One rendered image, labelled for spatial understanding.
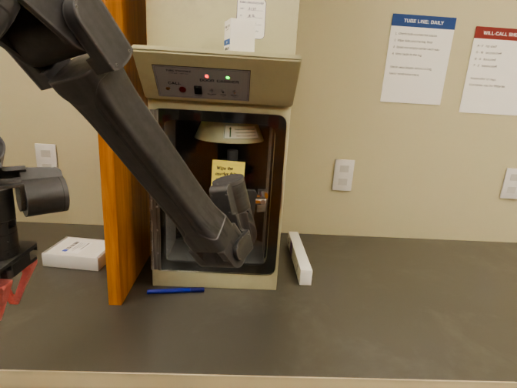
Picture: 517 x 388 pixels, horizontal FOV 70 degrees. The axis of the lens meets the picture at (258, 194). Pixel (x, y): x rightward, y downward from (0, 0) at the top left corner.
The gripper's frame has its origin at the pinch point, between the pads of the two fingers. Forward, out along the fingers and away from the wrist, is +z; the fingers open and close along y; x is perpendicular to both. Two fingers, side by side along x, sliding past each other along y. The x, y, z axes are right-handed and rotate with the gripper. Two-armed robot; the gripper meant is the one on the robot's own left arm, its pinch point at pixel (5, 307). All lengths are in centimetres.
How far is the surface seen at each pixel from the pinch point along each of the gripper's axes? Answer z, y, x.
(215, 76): -37, 26, -29
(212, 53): -41, 22, -29
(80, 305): 15.4, 24.4, 0.0
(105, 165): -18.1, 24.7, -7.1
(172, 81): -35.8, 27.2, -20.5
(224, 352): 15.1, 10.4, -34.2
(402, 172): -10, 78, -93
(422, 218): 7, 78, -104
